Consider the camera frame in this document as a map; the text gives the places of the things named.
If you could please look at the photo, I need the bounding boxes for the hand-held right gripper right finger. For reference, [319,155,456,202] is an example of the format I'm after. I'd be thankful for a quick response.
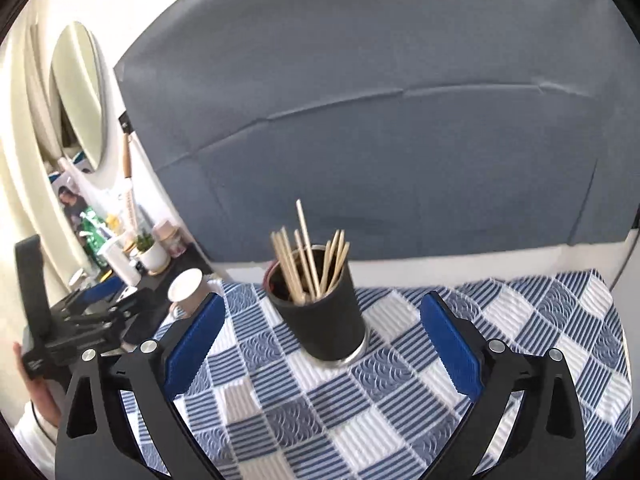
[420,291,587,480]

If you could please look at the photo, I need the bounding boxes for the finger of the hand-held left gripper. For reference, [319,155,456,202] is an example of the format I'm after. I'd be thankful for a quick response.
[65,294,141,326]
[60,280,127,313]

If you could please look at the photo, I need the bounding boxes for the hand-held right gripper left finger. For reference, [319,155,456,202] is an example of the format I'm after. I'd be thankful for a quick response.
[56,292,227,480]

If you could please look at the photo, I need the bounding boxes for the bunch of wooden chopsticks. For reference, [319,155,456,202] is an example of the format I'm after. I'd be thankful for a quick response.
[270,199,351,306]

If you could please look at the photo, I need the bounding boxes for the black cylindrical chopstick holder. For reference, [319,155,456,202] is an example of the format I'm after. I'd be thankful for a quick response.
[263,245,368,370]

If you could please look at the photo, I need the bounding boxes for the person's left hand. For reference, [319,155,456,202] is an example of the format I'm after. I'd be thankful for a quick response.
[12,342,65,426]

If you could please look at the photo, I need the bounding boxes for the white bottle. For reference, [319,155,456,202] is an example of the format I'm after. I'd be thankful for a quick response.
[102,237,142,286]

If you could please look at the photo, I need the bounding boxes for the green bottle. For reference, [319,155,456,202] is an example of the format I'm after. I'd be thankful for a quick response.
[80,210,108,261]

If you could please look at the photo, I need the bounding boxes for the small plant in white pot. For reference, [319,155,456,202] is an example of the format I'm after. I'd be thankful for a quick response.
[135,230,168,276]

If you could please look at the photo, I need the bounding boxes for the cream mug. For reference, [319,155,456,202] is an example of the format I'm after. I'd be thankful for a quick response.
[166,268,217,322]

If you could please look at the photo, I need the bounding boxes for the blue white patterned tablecloth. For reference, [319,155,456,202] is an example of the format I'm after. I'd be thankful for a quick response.
[120,270,632,480]

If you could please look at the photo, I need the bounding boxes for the black side table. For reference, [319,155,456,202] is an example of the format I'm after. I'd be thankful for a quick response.
[65,242,216,346]

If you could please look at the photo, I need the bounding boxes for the grey upholstered headboard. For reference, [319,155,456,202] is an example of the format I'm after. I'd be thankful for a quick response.
[114,0,640,263]

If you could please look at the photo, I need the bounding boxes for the wall poster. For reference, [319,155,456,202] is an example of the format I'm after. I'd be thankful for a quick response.
[55,172,91,221]

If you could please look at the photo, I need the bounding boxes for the hanging wooden handle tool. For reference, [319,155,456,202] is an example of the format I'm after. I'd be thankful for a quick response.
[120,132,138,231]

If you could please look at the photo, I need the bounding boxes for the round wall mirror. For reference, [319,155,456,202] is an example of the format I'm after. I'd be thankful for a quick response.
[27,20,110,173]

